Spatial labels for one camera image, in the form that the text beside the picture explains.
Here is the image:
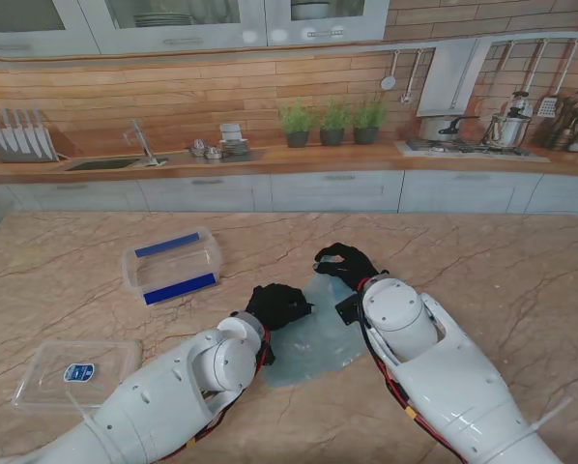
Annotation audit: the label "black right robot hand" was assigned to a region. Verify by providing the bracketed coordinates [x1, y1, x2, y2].
[312, 242, 390, 294]

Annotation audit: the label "green herb in black pot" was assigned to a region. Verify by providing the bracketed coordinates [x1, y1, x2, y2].
[278, 98, 317, 149]
[317, 98, 353, 147]

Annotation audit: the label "steel kitchen sink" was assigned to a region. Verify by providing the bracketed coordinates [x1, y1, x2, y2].
[65, 157, 143, 173]

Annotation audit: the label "wooden kitchen countertop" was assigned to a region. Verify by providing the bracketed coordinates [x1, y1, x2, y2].
[0, 142, 578, 188]

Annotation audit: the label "hanging steel grater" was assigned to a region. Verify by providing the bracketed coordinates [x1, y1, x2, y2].
[537, 41, 578, 118]

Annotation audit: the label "white zip tie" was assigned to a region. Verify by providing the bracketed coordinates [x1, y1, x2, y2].
[65, 390, 100, 429]
[528, 396, 574, 432]

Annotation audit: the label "white upper kitchen cabinets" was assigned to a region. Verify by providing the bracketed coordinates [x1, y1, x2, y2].
[0, 0, 391, 57]

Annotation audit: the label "red black left arm cable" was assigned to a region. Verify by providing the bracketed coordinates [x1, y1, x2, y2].
[172, 328, 275, 460]

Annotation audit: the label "white kitchen cabinets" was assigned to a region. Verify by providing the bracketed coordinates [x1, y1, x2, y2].
[0, 168, 578, 217]
[0, 0, 391, 57]

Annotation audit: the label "hanging steel ladle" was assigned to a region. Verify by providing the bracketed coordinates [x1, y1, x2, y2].
[398, 47, 424, 105]

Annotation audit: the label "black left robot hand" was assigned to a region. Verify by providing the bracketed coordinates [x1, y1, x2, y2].
[244, 283, 315, 333]

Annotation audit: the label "red black arm cable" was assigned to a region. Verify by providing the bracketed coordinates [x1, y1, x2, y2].
[172, 328, 275, 460]
[356, 279, 469, 464]

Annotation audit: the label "clear crate with blue tape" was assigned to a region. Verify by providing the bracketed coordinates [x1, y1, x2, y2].
[122, 226, 224, 306]

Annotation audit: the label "wooden pepper mills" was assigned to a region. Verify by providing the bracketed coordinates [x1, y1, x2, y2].
[530, 95, 578, 152]

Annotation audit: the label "red black right arm cable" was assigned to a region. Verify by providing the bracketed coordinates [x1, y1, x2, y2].
[356, 279, 469, 464]

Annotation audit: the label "steel kitchen faucet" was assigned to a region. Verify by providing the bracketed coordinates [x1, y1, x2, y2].
[123, 119, 170, 168]

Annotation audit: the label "stack of white dishes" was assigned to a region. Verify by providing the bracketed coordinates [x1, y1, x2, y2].
[218, 123, 251, 159]

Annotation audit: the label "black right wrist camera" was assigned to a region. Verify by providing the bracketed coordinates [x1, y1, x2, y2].
[335, 292, 365, 326]

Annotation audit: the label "clear lid with blue label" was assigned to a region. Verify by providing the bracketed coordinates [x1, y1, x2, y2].
[11, 339, 145, 416]

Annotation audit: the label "white lower kitchen cabinets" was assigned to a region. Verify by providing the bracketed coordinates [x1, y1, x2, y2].
[0, 168, 578, 217]

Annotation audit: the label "knife block with knives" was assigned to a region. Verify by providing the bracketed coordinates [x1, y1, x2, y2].
[0, 108, 61, 164]

